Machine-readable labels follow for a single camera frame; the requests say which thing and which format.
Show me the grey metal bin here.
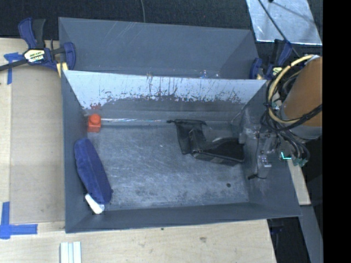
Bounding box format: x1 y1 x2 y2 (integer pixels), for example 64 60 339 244
58 16 303 234

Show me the orange-red small bottle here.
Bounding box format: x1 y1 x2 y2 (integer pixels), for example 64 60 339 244
87 113 102 133

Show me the black angular plastic object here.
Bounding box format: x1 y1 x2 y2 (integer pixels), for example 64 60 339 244
188 128 246 167

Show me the black mesh pouch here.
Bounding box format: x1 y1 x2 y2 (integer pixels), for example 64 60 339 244
166 118 207 155

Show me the clear plastic tube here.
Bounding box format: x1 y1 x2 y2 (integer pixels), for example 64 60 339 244
100 118 168 125

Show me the pale wood flat board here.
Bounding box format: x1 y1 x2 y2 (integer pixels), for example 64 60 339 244
9 64 66 225

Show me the blue cloth pouch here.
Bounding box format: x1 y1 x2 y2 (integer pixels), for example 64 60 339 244
73 137 114 205

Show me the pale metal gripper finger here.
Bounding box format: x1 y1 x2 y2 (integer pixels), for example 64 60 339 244
238 131 259 146
256 156 273 180

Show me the white small cylinder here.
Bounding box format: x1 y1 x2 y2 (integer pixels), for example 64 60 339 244
84 193 106 215

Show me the clear plastic bottle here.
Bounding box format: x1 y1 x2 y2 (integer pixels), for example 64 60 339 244
198 70 220 79

